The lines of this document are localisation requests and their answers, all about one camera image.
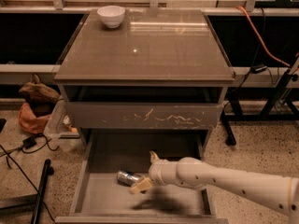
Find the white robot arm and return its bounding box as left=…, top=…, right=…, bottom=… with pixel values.
left=130, top=151, right=299, bottom=224

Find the open grey middle drawer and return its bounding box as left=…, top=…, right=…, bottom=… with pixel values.
left=56, top=130, right=229, bottom=224

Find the black floor cable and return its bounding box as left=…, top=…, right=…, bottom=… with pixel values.
left=0, top=133, right=60, bottom=224

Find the white ceramic bowl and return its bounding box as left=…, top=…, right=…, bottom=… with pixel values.
left=97, top=6, right=125, bottom=28

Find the clear plastic container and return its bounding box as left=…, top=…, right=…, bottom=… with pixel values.
left=44, top=100, right=84, bottom=152

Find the grey drawer cabinet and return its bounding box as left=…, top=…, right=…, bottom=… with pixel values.
left=55, top=8, right=235, bottom=144

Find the black stand leg left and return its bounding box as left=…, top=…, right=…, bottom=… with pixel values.
left=0, top=158, right=55, bottom=224

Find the brown orange cloth bag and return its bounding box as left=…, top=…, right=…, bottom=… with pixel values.
left=18, top=74, right=60, bottom=134

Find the black adapter on rail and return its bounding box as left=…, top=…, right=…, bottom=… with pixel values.
left=250, top=63, right=267, bottom=74

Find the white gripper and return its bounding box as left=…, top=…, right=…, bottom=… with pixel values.
left=130, top=150, right=179, bottom=194

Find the black power adapter on floor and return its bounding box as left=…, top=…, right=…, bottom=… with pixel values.
left=22, top=136, right=36, bottom=149

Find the orange cable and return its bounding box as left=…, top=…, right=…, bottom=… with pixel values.
left=235, top=5, right=292, bottom=68

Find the black table frame right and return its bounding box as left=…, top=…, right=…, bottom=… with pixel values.
left=221, top=60, right=299, bottom=146

